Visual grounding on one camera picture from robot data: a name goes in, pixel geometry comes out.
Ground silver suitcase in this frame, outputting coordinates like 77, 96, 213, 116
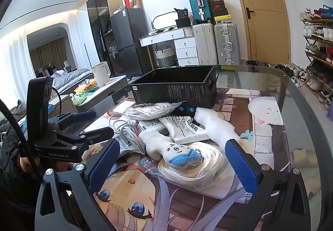
214, 22, 240, 65

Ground bag of white shoelaces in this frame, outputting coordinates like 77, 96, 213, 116
126, 102, 188, 120

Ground white foam wrap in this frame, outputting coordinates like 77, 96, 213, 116
195, 107, 241, 149

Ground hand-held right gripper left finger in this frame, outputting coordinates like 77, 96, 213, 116
35, 139, 121, 231

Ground white kettle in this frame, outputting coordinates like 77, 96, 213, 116
92, 62, 111, 86

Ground printed cartoon table mat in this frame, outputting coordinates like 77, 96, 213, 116
86, 88, 292, 231

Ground shoe rack with shoes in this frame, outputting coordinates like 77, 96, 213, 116
299, 5, 333, 75

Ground metal shoe rack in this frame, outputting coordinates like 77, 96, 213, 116
299, 5, 333, 112

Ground brown curtain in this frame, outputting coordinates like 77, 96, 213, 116
29, 39, 71, 70

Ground grey side table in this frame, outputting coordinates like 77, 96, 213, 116
52, 75, 129, 114

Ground black wardrobe cabinet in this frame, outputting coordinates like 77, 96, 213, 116
86, 0, 123, 70

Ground white cable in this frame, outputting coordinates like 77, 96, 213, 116
109, 113, 146, 155

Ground white dresser desk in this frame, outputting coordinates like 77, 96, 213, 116
139, 29, 199, 66

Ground person's left hand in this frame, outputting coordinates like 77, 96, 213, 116
19, 156, 39, 177

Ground black and yellow shoe box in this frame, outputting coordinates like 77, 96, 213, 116
213, 15, 231, 24

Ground black cardboard box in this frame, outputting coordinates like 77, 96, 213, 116
129, 65, 219, 117

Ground scattered sneakers group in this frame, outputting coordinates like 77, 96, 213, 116
273, 63, 333, 110

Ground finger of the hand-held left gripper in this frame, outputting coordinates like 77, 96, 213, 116
55, 111, 97, 128
53, 127, 115, 149

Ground black bag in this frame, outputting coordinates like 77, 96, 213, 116
174, 7, 191, 29

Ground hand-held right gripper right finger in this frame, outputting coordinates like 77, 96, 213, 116
224, 139, 313, 231

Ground teal suitcase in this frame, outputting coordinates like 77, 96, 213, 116
187, 0, 212, 23

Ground white suitcase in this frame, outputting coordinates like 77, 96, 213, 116
193, 23, 217, 65

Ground white curtain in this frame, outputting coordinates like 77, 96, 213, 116
0, 10, 90, 96

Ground person's black clothing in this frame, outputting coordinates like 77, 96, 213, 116
0, 117, 42, 231

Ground black trash bin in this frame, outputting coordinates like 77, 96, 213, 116
246, 60, 270, 67

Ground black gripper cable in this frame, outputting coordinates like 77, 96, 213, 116
0, 87, 64, 178

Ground colourful snack packets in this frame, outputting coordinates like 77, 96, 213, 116
71, 79, 98, 105

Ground oval mirror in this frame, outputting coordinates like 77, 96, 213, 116
152, 11, 183, 31

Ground woven basket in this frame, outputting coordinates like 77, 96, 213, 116
155, 48, 177, 67

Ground tan wooden door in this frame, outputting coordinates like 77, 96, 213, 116
229, 0, 290, 65

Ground grey bed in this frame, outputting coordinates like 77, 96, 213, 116
51, 68, 94, 95

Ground bag of cream laces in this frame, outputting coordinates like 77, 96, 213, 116
158, 141, 251, 199

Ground white plush doll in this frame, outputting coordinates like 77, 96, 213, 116
139, 131, 206, 169

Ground black fridge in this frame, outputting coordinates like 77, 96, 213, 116
109, 8, 153, 78

